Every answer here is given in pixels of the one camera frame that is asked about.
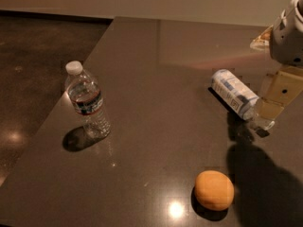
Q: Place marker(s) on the clear plastic water bottle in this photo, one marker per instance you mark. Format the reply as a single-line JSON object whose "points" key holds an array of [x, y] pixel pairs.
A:
{"points": [[87, 99]]}

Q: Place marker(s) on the orange fruit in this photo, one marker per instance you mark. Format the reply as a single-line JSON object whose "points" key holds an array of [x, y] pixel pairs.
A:
{"points": [[214, 190]]}

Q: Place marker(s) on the clear package at table edge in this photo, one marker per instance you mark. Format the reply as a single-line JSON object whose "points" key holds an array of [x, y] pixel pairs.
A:
{"points": [[262, 42]]}

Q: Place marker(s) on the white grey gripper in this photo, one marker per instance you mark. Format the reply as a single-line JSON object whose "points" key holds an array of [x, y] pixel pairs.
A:
{"points": [[286, 42]]}

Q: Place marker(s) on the white blue drink can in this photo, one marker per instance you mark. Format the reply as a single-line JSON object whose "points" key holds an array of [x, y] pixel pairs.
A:
{"points": [[234, 93]]}

